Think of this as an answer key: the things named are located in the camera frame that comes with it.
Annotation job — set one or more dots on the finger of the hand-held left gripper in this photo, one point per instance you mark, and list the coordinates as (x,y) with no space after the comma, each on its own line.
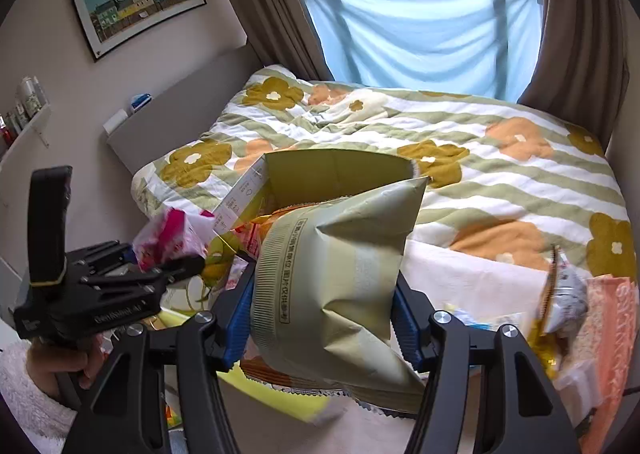
(175,268)

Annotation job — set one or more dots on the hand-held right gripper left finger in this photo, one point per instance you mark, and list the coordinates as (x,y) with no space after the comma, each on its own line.
(240,329)

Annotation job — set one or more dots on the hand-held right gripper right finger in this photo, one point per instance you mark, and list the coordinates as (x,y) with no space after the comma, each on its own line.
(407,331)

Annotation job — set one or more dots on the pink snack packet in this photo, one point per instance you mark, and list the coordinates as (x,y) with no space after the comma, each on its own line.
(170,234)

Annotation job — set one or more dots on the grey green snack bag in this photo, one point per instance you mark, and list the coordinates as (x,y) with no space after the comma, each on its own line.
(340,284)

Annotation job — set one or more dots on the green cardboard box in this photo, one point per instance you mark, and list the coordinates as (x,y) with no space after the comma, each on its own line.
(330,168)

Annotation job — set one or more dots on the person's left forearm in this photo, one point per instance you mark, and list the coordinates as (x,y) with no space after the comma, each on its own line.
(25,401)

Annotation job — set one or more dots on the person's left hand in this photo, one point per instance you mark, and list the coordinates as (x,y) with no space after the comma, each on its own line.
(55,365)

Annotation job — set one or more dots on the white folding table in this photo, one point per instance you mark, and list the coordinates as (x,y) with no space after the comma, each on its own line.
(450,274)

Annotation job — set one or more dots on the orange snack packet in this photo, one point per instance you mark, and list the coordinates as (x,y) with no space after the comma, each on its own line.
(252,234)

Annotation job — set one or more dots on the white small box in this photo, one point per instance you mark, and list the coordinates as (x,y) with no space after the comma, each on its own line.
(116,121)

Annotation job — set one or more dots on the silver snack bag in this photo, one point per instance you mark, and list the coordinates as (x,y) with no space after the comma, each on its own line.
(570,294)

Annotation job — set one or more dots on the blue and white small item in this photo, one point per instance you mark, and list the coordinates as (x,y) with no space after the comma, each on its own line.
(141,102)

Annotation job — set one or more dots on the grey bed headboard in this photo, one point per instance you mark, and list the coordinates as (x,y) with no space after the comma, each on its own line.
(185,98)

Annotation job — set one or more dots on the floral striped blanket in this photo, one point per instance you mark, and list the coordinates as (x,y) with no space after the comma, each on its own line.
(500,184)

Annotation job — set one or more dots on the large orange snack bag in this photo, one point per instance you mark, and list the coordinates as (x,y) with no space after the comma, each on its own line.
(611,334)

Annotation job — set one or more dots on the row of toiletry bottles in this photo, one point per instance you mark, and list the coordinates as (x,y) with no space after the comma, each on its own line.
(30,98)

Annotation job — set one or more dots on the brown curtain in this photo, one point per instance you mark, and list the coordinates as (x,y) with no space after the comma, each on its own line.
(275,8)
(575,33)

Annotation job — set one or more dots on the light blue cloth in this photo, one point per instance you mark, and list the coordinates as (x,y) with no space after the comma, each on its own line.
(425,38)

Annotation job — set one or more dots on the white wall shelf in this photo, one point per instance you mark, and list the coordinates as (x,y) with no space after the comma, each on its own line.
(25,138)

